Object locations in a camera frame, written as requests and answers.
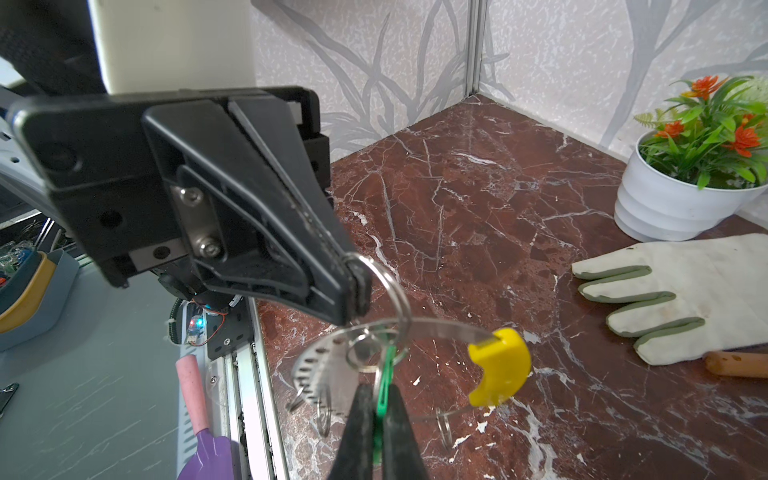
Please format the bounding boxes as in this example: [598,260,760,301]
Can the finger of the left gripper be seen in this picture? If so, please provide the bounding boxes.
[228,95,372,318]

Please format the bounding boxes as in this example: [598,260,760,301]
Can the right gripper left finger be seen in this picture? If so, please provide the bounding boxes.
[327,384,375,480]

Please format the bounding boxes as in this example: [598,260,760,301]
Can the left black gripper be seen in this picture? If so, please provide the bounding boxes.
[9,86,350,326]

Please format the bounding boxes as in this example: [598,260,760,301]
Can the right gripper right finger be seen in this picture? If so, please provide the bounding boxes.
[381,385,429,480]

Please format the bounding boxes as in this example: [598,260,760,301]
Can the metal keyring with yellow tag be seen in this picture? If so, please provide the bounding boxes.
[286,253,532,448]

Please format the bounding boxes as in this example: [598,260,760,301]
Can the green key tag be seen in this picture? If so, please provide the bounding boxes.
[373,346,397,466]

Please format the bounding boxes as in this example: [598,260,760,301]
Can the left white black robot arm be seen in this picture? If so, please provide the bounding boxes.
[1,1,372,326]

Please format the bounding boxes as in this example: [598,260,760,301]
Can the cream gardening glove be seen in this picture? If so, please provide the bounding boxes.
[571,233,767,366]

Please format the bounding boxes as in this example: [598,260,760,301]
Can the white pot with plant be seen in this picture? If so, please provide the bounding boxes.
[614,75,767,242]

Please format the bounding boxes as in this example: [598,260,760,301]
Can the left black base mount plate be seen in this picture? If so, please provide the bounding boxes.
[204,299,254,361]

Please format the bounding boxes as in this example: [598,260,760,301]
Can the purple scoop pink handle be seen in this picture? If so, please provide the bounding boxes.
[175,355,235,480]

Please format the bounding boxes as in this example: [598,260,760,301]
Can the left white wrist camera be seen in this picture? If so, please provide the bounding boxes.
[88,0,256,95]

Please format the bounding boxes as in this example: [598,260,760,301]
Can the aluminium frame rail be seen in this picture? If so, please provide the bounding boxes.
[464,0,489,96]

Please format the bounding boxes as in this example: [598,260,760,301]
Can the blue hand rake wooden handle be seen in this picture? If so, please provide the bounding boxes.
[704,351,768,379]

